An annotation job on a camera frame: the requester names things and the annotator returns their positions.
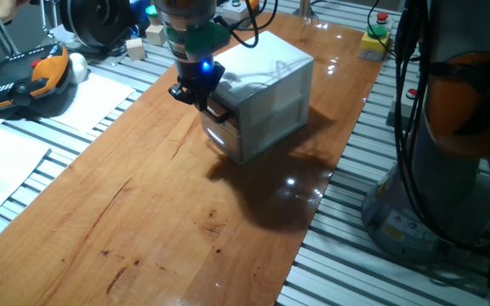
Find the aluminium frame post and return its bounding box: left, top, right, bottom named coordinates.
left=293, top=0, right=318, bottom=20

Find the black round spool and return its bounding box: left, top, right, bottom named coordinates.
left=60, top=0, right=135, bottom=50

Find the light wooden cube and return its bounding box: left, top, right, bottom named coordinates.
left=145, top=23, right=168, bottom=47
left=125, top=37, right=148, bottom=62

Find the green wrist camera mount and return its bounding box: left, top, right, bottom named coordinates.
left=145, top=3, right=232, bottom=61

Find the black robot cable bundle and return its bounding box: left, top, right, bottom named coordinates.
left=213, top=0, right=490, bottom=256

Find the white printed paper sheet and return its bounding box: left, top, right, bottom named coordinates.
left=0, top=127, right=53, bottom=235
left=51, top=72, right=137, bottom=135

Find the yellow green-button box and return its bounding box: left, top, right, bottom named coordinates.
left=359, top=24, right=391, bottom=63

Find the orange red-button box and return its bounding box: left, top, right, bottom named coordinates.
left=244, top=0, right=261, bottom=18

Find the glossy orange wooden board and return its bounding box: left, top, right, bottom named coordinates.
left=0, top=11, right=385, bottom=306

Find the small grey switch box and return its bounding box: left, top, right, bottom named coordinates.
left=385, top=87, right=419, bottom=128

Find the white plastic drawer cabinet frame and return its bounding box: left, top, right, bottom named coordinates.
left=200, top=30, right=315, bottom=166

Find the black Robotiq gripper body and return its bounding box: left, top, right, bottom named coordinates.
left=173, top=54, right=226, bottom=98

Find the grey green-button box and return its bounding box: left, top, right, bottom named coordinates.
left=221, top=0, right=252, bottom=27

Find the thin grey metal rod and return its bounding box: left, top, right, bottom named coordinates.
left=40, top=0, right=60, bottom=31

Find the white drawer with black handle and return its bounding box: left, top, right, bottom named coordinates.
left=202, top=91, right=236, bottom=127

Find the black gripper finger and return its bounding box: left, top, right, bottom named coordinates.
left=168, top=82, right=196, bottom=106
left=193, top=89, right=213, bottom=113

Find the black orange teach pendant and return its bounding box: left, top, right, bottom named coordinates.
left=0, top=43, right=71, bottom=114

